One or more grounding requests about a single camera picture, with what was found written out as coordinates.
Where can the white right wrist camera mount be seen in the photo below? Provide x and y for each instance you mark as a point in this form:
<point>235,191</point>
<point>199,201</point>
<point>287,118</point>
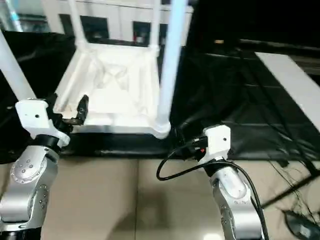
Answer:
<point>217,142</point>

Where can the white low cabinet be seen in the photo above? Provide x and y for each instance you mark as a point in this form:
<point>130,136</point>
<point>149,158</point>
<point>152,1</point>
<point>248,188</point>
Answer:
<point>115,17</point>

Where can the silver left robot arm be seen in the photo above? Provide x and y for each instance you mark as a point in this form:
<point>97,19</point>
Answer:
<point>30,185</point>

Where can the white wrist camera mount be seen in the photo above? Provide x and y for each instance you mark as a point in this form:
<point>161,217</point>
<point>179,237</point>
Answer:
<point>40,120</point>
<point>217,142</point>

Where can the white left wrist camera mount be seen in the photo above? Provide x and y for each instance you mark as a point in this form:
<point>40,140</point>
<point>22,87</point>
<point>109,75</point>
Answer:
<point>40,120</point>

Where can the white plastic table top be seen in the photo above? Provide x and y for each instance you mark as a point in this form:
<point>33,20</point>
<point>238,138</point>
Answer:
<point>115,85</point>

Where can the white flat board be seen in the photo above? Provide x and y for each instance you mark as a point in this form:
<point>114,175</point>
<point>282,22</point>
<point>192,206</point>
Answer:
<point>295,80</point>

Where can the black work mat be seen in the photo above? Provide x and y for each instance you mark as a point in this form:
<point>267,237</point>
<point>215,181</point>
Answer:
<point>225,100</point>

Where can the white blue pole appliance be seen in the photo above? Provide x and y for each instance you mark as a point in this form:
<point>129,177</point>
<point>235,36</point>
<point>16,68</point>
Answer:
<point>12,15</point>

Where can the small yellow tag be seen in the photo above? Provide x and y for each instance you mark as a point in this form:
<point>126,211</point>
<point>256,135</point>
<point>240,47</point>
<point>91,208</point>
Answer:
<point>218,42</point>

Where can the black folding stand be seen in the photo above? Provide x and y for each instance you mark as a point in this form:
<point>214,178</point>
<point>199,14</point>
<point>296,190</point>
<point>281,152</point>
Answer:
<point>295,187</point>

